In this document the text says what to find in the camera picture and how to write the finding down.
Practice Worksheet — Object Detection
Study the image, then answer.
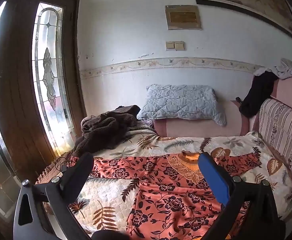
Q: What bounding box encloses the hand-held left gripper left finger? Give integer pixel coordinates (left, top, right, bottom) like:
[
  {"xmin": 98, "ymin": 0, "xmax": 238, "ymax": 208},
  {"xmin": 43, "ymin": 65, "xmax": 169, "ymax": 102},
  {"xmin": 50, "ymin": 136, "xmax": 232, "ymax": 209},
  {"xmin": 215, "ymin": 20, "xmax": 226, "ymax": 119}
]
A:
[{"xmin": 13, "ymin": 152, "xmax": 94, "ymax": 240}]

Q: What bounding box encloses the pink sofa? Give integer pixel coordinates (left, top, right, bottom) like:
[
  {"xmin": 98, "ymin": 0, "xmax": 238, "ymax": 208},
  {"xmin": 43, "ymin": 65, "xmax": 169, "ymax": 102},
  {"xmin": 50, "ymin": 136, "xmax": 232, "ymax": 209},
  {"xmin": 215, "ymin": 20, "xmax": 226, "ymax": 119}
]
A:
[{"xmin": 153, "ymin": 76, "xmax": 292, "ymax": 138}]

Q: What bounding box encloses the brown fuzzy garment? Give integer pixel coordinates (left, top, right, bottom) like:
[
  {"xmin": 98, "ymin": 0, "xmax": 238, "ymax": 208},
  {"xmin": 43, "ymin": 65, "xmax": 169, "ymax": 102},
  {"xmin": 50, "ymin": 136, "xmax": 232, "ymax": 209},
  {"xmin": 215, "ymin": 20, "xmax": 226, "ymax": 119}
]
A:
[{"xmin": 72, "ymin": 104, "xmax": 141, "ymax": 159}]

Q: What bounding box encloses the wooden stained glass door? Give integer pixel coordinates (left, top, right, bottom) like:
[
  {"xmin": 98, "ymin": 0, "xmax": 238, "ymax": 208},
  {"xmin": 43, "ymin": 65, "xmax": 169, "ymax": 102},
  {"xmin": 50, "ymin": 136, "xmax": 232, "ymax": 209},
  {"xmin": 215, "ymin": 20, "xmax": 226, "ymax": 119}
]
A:
[{"xmin": 0, "ymin": 0, "xmax": 86, "ymax": 230}]

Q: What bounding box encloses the black garment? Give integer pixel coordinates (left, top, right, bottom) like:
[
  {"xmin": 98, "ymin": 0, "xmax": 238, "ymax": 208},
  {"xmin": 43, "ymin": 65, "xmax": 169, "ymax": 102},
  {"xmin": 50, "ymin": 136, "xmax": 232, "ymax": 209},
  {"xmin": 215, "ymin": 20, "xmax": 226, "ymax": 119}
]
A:
[{"xmin": 239, "ymin": 70, "xmax": 279, "ymax": 117}]

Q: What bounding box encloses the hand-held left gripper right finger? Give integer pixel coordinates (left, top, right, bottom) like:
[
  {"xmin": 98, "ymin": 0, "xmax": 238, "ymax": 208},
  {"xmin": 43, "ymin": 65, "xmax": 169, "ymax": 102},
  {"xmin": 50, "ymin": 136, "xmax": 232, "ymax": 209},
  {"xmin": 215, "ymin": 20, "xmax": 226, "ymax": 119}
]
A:
[{"xmin": 198, "ymin": 152, "xmax": 286, "ymax": 240}]

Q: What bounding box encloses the orange floral shirt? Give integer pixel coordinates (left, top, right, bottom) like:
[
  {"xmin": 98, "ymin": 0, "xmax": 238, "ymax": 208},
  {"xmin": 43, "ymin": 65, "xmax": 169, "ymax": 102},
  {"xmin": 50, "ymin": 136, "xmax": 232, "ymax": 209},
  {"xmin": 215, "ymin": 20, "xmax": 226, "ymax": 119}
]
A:
[{"xmin": 87, "ymin": 151, "xmax": 262, "ymax": 240}]

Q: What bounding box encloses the framed wall plaque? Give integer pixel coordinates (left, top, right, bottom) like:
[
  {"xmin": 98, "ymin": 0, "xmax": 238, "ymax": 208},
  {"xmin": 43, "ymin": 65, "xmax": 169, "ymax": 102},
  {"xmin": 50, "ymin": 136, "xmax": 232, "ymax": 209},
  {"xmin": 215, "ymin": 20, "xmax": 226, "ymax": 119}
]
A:
[{"xmin": 164, "ymin": 4, "xmax": 202, "ymax": 30}]

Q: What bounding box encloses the leaf print blanket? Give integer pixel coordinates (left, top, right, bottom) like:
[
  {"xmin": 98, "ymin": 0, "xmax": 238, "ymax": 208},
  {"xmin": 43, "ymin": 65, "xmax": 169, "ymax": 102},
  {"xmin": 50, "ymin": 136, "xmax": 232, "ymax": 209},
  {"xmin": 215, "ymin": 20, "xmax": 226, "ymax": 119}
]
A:
[{"xmin": 35, "ymin": 124, "xmax": 292, "ymax": 240}]

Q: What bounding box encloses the grey quilted pillow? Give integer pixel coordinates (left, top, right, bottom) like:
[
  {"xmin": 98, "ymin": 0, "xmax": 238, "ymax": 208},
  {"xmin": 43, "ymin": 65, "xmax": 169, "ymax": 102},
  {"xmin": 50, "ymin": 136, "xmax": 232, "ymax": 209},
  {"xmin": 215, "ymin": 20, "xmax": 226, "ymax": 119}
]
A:
[{"xmin": 137, "ymin": 84, "xmax": 227, "ymax": 127}]

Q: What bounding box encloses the white garment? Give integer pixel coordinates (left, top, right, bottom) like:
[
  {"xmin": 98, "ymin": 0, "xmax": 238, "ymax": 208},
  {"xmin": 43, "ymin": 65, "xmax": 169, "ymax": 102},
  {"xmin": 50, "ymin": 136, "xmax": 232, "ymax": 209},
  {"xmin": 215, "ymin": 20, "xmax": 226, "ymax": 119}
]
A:
[{"xmin": 253, "ymin": 58, "xmax": 292, "ymax": 80}]

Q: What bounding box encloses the striped floral sofa cushion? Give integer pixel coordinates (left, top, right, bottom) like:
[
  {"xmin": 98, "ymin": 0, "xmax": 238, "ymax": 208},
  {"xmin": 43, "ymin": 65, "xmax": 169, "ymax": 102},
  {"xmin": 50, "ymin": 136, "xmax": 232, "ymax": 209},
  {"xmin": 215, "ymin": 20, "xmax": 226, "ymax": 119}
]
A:
[{"xmin": 257, "ymin": 97, "xmax": 292, "ymax": 195}]

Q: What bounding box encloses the purple patterned cloth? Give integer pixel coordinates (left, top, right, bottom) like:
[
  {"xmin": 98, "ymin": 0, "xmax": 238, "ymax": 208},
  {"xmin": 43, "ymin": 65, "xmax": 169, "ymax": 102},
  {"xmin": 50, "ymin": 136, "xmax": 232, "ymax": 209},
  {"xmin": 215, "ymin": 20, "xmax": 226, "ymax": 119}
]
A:
[{"xmin": 140, "ymin": 119, "xmax": 157, "ymax": 131}]

